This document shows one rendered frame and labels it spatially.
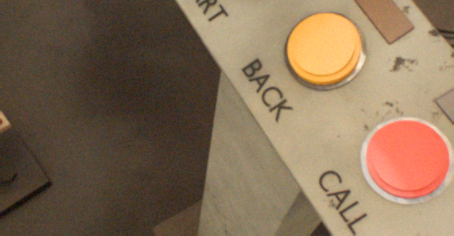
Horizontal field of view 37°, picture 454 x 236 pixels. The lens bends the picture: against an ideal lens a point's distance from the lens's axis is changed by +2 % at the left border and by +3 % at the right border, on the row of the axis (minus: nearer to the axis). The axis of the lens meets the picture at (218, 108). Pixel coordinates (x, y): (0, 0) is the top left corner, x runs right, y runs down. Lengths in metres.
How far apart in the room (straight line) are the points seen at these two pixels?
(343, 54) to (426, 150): 0.07
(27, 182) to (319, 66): 0.66
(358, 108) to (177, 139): 0.64
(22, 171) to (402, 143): 0.70
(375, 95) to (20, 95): 0.75
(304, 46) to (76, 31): 0.74
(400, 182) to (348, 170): 0.03
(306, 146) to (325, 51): 0.05
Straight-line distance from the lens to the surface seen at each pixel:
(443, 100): 0.37
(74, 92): 1.04
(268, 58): 0.39
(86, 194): 0.98
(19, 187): 0.97
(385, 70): 0.38
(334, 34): 0.38
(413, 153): 0.36
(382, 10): 0.39
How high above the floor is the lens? 0.93
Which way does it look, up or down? 66 degrees down
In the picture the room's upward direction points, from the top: 9 degrees clockwise
